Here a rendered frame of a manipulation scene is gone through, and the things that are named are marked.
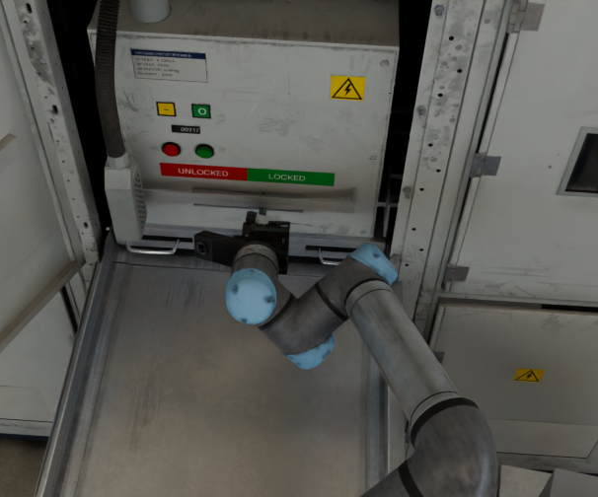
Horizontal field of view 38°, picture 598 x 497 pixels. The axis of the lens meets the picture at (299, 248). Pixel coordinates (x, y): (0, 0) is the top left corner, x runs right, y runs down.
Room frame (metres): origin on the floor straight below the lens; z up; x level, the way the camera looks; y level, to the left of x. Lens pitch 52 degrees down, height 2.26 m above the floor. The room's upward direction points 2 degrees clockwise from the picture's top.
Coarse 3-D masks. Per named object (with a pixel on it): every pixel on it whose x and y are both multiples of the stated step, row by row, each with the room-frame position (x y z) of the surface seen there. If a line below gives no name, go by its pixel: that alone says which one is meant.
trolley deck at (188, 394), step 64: (128, 320) 0.93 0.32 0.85; (192, 320) 0.94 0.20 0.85; (64, 384) 0.79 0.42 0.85; (128, 384) 0.79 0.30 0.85; (192, 384) 0.80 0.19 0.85; (256, 384) 0.80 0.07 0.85; (320, 384) 0.81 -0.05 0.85; (128, 448) 0.67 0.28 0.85; (192, 448) 0.67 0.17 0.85; (256, 448) 0.68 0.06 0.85; (320, 448) 0.68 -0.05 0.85
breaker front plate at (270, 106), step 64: (128, 64) 1.11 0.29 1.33; (256, 64) 1.10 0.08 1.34; (320, 64) 1.10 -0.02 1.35; (384, 64) 1.09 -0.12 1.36; (128, 128) 1.11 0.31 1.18; (256, 128) 1.10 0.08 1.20; (320, 128) 1.10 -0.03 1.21; (384, 128) 1.10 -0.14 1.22; (256, 192) 1.10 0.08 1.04; (320, 192) 1.10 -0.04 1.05
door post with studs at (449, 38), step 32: (448, 0) 1.05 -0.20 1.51; (480, 0) 1.05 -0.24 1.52; (448, 32) 1.05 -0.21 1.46; (448, 64) 1.05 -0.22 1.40; (416, 96) 1.05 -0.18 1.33; (448, 96) 1.05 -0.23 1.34; (416, 128) 1.05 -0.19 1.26; (448, 128) 1.05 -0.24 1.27; (416, 160) 1.05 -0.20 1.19; (416, 192) 1.05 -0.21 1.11; (416, 224) 1.05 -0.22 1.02; (416, 256) 1.05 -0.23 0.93; (416, 288) 1.05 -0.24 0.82
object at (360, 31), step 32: (128, 0) 1.20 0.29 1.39; (192, 0) 1.20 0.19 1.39; (224, 0) 1.20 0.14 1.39; (256, 0) 1.21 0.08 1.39; (288, 0) 1.21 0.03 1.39; (320, 0) 1.21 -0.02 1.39; (352, 0) 1.22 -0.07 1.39; (384, 0) 1.22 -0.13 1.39; (96, 32) 1.11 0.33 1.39; (128, 32) 1.11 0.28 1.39; (160, 32) 1.11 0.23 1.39; (192, 32) 1.11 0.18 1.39; (224, 32) 1.12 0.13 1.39; (256, 32) 1.13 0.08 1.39; (288, 32) 1.13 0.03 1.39; (320, 32) 1.13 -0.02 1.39; (352, 32) 1.13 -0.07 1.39; (384, 32) 1.14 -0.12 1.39
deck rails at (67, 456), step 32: (96, 288) 0.96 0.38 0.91; (96, 320) 0.92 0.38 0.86; (96, 352) 0.86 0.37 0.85; (96, 384) 0.79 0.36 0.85; (384, 384) 0.81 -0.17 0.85; (64, 416) 0.69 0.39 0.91; (384, 416) 0.74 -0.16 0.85; (64, 448) 0.66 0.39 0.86; (384, 448) 0.68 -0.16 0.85; (64, 480) 0.60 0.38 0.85
